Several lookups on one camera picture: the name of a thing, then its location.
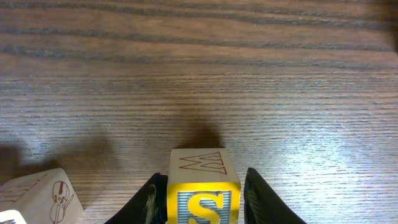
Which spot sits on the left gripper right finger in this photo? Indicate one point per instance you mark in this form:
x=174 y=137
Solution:
x=262 y=205

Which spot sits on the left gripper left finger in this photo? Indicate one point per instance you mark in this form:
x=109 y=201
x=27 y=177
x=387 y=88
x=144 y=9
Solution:
x=147 y=206

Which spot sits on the yellow S block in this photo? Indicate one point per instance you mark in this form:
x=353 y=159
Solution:
x=202 y=187
x=46 y=197

